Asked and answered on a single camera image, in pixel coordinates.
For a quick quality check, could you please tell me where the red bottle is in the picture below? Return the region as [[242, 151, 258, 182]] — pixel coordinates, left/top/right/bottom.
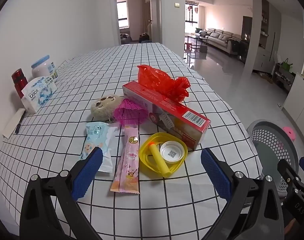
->
[[12, 68, 29, 99]]

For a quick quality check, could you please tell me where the beige sofa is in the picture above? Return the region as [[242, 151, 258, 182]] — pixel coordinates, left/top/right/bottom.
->
[[195, 27, 242, 55]]

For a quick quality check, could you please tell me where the blue and white snack packet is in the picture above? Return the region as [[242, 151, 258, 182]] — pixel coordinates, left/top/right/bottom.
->
[[79, 121, 121, 173]]

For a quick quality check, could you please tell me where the white tissue pack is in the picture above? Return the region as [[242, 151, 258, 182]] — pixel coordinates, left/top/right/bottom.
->
[[21, 76, 58, 113]]

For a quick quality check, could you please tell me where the white plastic lid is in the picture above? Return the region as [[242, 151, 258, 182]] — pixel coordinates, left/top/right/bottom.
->
[[159, 141, 185, 164]]

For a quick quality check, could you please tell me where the white floor cabinet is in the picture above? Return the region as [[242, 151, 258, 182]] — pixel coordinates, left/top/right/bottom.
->
[[283, 72, 304, 133]]

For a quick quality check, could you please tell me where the white jar with blue lid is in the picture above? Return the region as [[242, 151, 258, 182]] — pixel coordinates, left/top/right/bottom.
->
[[31, 54, 59, 83]]

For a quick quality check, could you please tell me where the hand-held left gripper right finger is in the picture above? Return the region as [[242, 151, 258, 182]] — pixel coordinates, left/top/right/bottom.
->
[[200, 148, 285, 240]]

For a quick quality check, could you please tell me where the shoe rack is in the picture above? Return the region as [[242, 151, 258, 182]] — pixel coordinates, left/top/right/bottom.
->
[[274, 64, 296, 91]]

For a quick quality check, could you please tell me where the beige plush toy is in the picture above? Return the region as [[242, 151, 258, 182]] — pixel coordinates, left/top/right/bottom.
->
[[90, 92, 125, 118]]

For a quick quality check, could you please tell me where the green bag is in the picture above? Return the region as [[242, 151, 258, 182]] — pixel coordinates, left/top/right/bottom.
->
[[280, 58, 294, 72]]

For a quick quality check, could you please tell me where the pink plastic stool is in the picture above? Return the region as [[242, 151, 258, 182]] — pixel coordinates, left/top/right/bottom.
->
[[282, 126, 296, 142]]

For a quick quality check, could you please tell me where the dark coffee table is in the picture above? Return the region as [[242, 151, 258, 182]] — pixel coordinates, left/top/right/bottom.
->
[[187, 34, 210, 48]]

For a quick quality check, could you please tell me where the long red cardboard box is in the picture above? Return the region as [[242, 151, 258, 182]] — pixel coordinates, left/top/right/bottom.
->
[[122, 80, 211, 151]]

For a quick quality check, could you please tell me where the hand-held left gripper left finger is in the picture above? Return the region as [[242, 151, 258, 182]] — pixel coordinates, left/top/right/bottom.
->
[[19, 146, 104, 240]]

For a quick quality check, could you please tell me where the black pen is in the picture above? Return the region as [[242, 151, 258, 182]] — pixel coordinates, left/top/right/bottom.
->
[[15, 111, 25, 134]]

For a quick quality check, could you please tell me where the dark tall cabinet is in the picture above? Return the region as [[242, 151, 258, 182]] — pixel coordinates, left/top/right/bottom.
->
[[242, 16, 253, 42]]

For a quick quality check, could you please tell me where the black-checked white tablecloth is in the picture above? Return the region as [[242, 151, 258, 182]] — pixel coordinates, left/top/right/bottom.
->
[[0, 42, 263, 240]]

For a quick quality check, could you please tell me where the yellow plastic ring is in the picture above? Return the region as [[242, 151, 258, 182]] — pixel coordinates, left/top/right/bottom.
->
[[139, 132, 189, 178]]

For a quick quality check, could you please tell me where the pink snack packet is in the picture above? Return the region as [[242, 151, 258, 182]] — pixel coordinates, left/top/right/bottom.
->
[[110, 126, 140, 194]]

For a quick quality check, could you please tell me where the yellow foam tube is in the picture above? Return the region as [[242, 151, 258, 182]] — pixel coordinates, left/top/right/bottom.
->
[[148, 141, 170, 178]]

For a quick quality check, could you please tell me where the red plastic bag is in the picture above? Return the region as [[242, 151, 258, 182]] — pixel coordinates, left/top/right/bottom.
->
[[137, 64, 192, 103]]

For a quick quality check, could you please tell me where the grey perforated basket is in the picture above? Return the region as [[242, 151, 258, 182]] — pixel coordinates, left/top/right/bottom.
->
[[247, 119, 300, 203]]

